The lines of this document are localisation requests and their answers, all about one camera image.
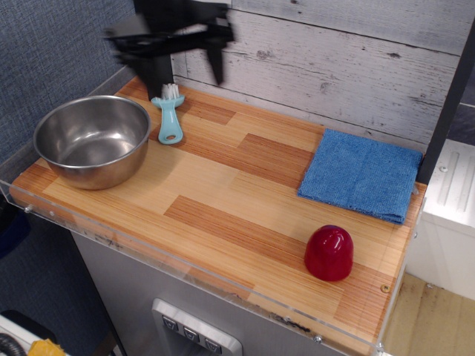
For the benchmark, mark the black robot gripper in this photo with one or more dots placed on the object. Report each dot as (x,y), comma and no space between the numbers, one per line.
(158,29)

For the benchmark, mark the blue towel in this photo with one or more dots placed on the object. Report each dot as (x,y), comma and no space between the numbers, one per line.
(363,175)

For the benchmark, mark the clear acrylic counter guard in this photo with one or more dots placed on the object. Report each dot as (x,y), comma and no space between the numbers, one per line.
(227,218)

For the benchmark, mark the light blue scrub brush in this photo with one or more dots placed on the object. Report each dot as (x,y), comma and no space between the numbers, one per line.
(170,130)

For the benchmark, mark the stainless steel bowl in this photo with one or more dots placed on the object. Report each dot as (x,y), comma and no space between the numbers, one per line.
(94,143)

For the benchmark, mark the red upturned plastic cup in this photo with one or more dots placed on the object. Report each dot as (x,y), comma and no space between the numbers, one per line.
(329,253)

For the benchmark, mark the grey cabinet with dispenser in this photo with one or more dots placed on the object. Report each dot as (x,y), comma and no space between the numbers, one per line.
(129,287)

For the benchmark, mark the yellow object at corner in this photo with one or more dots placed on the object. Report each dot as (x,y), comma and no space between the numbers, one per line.
(45,348)

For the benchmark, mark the white ribbed box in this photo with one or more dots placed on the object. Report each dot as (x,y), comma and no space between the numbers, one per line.
(442,251)

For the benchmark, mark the dark right vertical post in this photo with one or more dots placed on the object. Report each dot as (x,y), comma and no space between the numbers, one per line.
(451,103)

